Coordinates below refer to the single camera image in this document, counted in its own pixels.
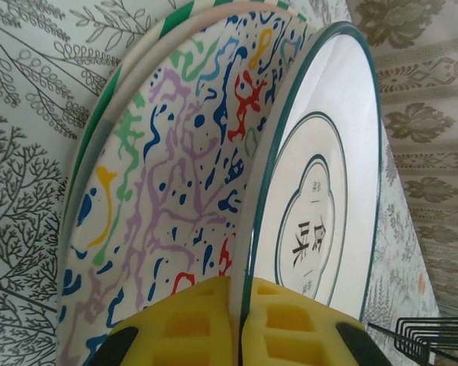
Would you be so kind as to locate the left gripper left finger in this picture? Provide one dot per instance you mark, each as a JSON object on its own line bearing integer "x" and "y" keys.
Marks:
{"x": 183, "y": 331}

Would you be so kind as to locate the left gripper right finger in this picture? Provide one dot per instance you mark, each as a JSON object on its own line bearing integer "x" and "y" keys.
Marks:
{"x": 290, "y": 328}

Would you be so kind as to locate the colourful squiggle pattern plate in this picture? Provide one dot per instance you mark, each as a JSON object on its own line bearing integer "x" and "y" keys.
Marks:
{"x": 168, "y": 183}

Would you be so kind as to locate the white plate thin green rim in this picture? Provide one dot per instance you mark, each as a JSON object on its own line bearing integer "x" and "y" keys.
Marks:
{"x": 328, "y": 133}

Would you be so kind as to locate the floral table cover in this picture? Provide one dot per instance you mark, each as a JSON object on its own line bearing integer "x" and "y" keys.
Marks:
{"x": 23, "y": 152}

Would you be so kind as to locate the pastel plate green striped rim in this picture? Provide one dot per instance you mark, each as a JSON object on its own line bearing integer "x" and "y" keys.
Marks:
{"x": 110, "y": 99}

